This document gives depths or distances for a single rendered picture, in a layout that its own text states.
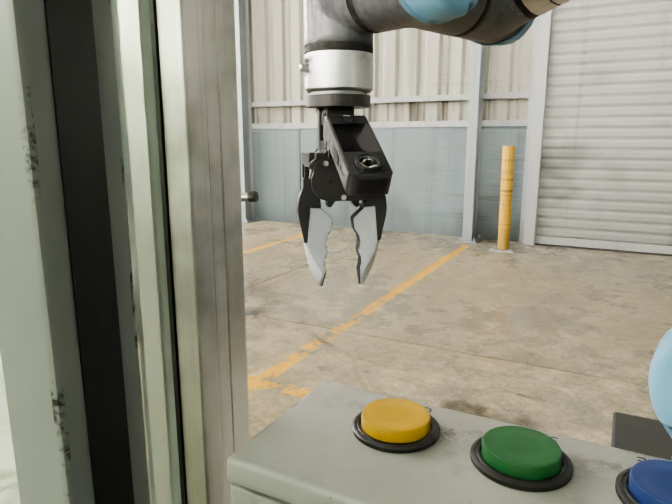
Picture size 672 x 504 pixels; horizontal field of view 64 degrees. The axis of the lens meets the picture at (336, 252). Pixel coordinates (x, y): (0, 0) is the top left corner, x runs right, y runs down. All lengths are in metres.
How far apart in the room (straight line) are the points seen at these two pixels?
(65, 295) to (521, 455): 0.22
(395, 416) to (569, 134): 5.56
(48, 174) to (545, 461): 0.25
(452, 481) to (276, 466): 0.09
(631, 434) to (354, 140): 0.44
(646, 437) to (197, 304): 0.53
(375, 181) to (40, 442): 0.37
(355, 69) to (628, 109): 5.29
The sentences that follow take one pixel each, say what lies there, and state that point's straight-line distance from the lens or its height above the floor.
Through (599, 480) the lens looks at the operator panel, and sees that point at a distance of 0.32.
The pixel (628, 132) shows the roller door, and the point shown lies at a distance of 5.81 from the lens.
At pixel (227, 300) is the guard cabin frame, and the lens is 0.33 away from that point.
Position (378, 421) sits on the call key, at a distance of 0.32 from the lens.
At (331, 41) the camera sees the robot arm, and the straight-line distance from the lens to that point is 0.60.
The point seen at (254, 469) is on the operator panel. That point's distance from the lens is 0.30.
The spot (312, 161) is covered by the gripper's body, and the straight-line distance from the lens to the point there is 0.60.
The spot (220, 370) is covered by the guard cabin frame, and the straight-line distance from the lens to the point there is 0.34.
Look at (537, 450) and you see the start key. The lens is 0.31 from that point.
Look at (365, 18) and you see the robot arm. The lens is 0.58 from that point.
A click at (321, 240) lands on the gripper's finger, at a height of 0.95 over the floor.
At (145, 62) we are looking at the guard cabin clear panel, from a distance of 0.31.
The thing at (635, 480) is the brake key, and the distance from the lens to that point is 0.31.
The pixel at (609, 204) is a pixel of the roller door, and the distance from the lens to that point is 5.85.
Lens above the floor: 1.06
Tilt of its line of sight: 12 degrees down
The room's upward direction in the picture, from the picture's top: straight up
